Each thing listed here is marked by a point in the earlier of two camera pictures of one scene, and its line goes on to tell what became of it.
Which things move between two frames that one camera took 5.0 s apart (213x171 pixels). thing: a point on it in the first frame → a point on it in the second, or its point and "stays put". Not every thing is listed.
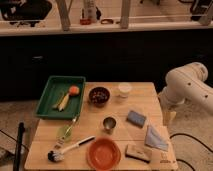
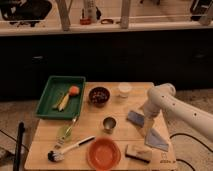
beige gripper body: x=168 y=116 → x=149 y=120
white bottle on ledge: x=91 y=11 stays put
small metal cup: x=109 y=123 stays put
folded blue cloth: x=153 y=140 stays put
